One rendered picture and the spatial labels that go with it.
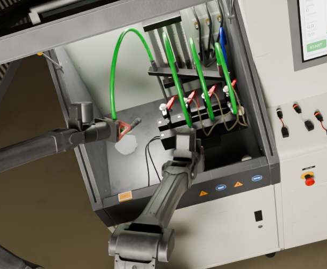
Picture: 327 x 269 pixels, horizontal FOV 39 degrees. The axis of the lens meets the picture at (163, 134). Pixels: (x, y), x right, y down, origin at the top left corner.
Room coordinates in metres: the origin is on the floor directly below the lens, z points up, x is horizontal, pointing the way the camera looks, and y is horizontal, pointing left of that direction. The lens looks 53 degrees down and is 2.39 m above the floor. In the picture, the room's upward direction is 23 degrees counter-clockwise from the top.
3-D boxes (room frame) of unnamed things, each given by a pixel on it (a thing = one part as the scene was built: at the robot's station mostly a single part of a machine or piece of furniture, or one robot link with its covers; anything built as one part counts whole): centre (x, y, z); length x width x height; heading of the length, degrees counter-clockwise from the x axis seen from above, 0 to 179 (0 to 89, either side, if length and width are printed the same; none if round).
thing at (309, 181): (0.74, -0.44, 0.80); 0.05 x 0.04 x 0.05; 81
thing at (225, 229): (0.83, 0.00, 0.44); 0.65 x 0.02 x 0.68; 81
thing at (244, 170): (0.85, 0.00, 0.87); 0.62 x 0.04 x 0.16; 81
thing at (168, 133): (1.07, -0.16, 0.91); 0.34 x 0.10 x 0.15; 81
